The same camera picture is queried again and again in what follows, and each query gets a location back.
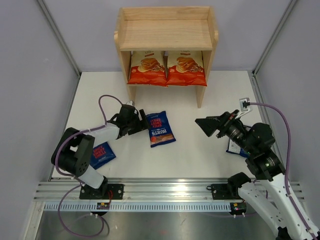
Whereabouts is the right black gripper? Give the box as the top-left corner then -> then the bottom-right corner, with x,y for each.
195,109 -> 256,155

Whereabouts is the blue burts bag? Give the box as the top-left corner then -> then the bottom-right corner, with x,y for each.
90,142 -> 116,170
146,111 -> 176,148

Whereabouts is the blue bag back side up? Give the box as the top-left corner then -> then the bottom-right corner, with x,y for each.
225,139 -> 249,158

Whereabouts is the cassava chips bag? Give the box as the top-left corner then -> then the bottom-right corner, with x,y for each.
166,50 -> 207,87
128,50 -> 167,87

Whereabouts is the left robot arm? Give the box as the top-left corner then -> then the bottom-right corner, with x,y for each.
51,104 -> 150,199

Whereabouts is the wooden two-tier shelf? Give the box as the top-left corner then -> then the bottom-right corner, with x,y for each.
113,6 -> 220,109

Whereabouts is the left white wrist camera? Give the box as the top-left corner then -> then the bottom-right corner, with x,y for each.
125,100 -> 135,107

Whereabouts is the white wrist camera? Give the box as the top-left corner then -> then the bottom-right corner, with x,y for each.
125,100 -> 135,107
236,97 -> 252,119

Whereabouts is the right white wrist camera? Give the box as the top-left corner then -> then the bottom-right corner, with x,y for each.
236,97 -> 252,119

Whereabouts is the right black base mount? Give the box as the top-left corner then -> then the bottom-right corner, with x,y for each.
206,172 -> 252,200

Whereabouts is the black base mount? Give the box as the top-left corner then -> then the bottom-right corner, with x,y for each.
79,177 -> 124,200
206,172 -> 252,200

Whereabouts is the aluminium mounting rail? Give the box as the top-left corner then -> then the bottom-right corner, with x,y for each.
33,178 -> 227,204

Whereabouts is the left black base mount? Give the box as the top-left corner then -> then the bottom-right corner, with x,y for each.
79,177 -> 124,200

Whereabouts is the white slotted cable duct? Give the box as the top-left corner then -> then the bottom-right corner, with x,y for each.
44,201 -> 231,213

